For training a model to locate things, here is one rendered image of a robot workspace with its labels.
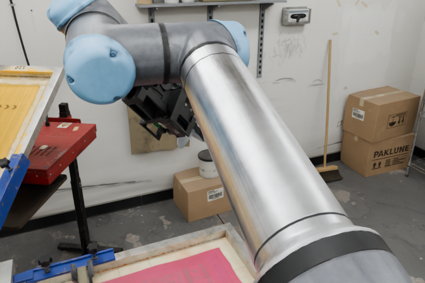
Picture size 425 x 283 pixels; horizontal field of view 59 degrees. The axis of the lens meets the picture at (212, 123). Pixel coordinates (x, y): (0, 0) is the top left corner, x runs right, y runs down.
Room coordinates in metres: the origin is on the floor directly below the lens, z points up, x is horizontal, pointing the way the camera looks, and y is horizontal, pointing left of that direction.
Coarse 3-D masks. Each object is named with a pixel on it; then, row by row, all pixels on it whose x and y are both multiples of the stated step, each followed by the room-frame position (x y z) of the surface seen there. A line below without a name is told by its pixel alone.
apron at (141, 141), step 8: (128, 112) 2.79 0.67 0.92; (128, 120) 2.79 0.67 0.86; (136, 120) 2.80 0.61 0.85; (136, 128) 2.80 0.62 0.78; (152, 128) 2.85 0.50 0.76; (136, 136) 2.80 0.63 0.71; (144, 136) 2.81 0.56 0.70; (152, 136) 2.85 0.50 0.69; (168, 136) 2.89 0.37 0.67; (136, 144) 2.80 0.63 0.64; (144, 144) 2.81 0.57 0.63; (152, 144) 2.85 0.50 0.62; (160, 144) 2.89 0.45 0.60; (168, 144) 2.89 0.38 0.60; (176, 144) 2.94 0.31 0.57; (136, 152) 2.80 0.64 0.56; (144, 152) 2.81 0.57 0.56
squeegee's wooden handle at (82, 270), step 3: (78, 267) 0.97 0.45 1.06; (81, 267) 0.97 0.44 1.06; (84, 267) 0.97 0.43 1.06; (78, 270) 0.96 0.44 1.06; (81, 270) 0.96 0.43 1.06; (84, 270) 0.96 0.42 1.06; (78, 273) 0.95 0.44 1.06; (81, 273) 0.95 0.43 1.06; (84, 273) 0.95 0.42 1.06; (78, 276) 0.93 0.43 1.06; (81, 276) 0.93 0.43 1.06; (84, 276) 0.93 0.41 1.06; (87, 276) 0.94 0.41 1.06; (78, 279) 0.92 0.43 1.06; (81, 279) 0.92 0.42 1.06; (84, 279) 0.92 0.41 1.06; (87, 279) 0.92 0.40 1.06; (78, 282) 0.91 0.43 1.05; (81, 282) 0.91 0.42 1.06; (84, 282) 0.91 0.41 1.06; (87, 282) 0.91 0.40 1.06
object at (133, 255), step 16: (224, 224) 1.29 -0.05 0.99; (176, 240) 1.19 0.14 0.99; (192, 240) 1.20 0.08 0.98; (208, 240) 1.23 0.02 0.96; (240, 240) 1.19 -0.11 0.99; (128, 256) 1.10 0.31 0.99; (144, 256) 1.12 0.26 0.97; (240, 256) 1.13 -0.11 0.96; (96, 272) 1.05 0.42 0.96; (256, 272) 1.02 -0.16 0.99
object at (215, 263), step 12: (204, 252) 1.16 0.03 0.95; (216, 252) 1.16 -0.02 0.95; (168, 264) 1.10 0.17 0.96; (180, 264) 1.10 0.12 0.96; (192, 264) 1.10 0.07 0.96; (204, 264) 1.10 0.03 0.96; (216, 264) 1.10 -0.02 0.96; (228, 264) 1.10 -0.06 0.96; (132, 276) 1.04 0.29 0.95; (144, 276) 1.04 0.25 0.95; (156, 276) 1.04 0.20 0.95; (216, 276) 1.04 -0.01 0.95; (228, 276) 1.04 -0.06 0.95
